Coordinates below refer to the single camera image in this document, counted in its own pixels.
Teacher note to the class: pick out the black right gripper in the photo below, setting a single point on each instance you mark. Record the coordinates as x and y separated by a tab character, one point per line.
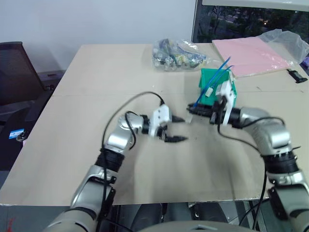
218	111

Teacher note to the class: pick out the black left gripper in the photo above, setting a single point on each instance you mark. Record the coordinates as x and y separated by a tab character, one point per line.
164	133

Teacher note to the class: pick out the white coupler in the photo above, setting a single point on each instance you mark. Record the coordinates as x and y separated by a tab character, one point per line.
209	91

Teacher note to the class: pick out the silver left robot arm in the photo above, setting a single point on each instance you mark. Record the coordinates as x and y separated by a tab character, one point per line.
116	140

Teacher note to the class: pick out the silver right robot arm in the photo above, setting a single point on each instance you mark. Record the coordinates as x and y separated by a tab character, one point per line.
270	135

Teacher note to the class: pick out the green plastic bin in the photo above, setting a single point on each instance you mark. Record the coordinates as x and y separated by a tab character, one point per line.
205	79

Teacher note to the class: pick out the pink paper stack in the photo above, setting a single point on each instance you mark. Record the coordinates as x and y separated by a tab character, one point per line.
251	56

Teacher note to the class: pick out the dark window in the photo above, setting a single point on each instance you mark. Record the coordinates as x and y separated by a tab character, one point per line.
248	21

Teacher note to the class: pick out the small black device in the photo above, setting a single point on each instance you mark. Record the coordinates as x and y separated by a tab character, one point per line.
297	76

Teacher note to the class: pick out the clear crumpled plastic bag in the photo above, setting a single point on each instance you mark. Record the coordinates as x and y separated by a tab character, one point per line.
287	42

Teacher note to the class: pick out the purple object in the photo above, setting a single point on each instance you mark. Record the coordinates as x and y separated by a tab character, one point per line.
307	62

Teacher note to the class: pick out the grey cabinet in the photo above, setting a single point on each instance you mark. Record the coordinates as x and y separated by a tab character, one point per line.
51	78

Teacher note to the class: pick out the blue and white card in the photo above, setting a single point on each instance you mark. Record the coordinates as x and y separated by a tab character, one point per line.
16	134

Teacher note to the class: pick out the black mesh office chair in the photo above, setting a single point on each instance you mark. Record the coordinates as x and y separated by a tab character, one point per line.
17	72

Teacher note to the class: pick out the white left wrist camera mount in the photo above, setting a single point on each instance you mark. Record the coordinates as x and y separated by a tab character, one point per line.
160	113

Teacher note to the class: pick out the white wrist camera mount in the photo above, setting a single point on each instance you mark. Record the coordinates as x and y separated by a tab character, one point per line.
160	113
228	93

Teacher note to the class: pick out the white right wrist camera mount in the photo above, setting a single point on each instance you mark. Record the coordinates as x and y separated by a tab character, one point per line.
228	93

